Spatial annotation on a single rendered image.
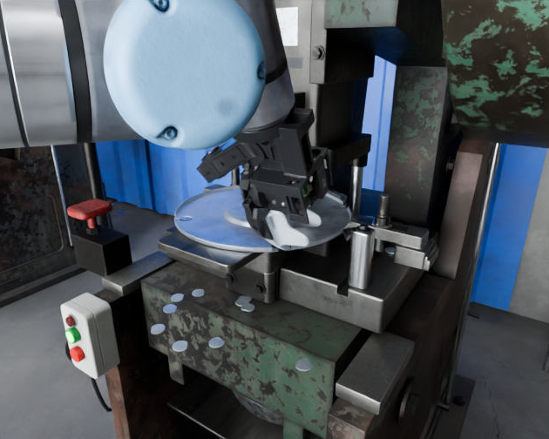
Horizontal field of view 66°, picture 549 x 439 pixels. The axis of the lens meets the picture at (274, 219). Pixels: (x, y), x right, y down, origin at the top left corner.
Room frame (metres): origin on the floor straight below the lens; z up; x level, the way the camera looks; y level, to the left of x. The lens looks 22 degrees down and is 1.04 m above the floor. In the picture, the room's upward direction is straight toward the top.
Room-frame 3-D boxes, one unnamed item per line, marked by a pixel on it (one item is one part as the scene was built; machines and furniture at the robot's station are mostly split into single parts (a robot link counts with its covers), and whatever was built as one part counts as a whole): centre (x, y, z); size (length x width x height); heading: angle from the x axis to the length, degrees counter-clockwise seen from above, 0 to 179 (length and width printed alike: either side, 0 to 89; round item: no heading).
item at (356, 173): (0.77, -0.15, 0.81); 0.02 x 0.02 x 0.14
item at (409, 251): (0.67, -0.19, 0.76); 0.17 x 0.06 x 0.10; 56
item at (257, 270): (0.62, 0.05, 0.72); 0.25 x 0.14 x 0.14; 146
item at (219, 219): (0.66, 0.02, 0.78); 0.29 x 0.29 x 0.01
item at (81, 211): (0.75, 0.35, 0.72); 0.07 x 0.06 x 0.08; 146
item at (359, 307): (0.76, -0.05, 0.68); 0.45 x 0.30 x 0.06; 56
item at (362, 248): (0.56, -0.13, 0.75); 0.03 x 0.03 x 0.10; 56
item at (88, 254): (0.74, 0.33, 0.62); 0.10 x 0.06 x 0.20; 56
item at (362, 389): (0.73, -0.35, 0.45); 0.92 x 0.12 x 0.90; 146
